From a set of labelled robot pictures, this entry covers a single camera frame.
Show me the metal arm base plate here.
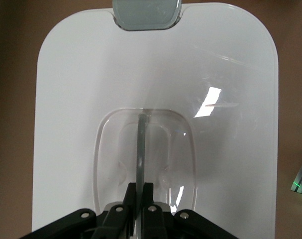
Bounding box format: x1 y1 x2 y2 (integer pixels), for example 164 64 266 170
291 149 302 200

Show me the grey lid latch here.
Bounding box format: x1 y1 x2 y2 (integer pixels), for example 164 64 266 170
111 0 183 32

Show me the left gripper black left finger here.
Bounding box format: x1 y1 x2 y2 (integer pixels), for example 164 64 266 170
18 183 137 239

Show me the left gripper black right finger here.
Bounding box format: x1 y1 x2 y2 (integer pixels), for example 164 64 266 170
142 183 243 239

